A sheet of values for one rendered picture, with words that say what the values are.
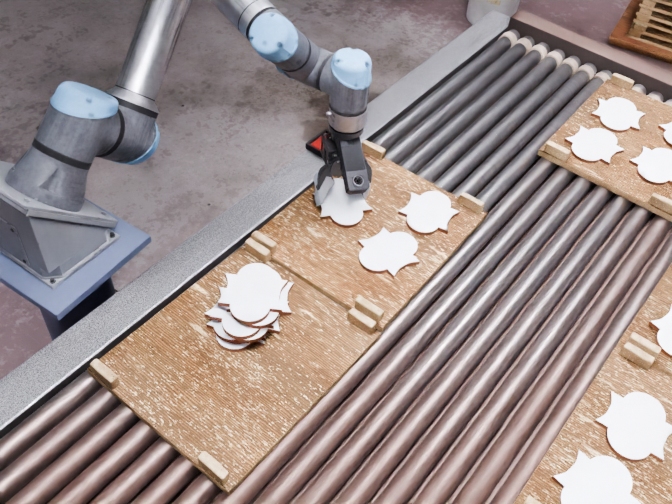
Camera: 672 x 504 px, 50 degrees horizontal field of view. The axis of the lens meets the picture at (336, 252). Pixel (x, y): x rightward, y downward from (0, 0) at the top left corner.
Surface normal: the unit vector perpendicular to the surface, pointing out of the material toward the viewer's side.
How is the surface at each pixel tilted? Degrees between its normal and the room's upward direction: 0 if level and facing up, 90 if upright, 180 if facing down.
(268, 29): 45
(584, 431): 0
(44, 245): 90
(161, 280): 0
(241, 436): 0
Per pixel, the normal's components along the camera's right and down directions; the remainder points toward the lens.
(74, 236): 0.81, 0.47
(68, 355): 0.06, -0.67
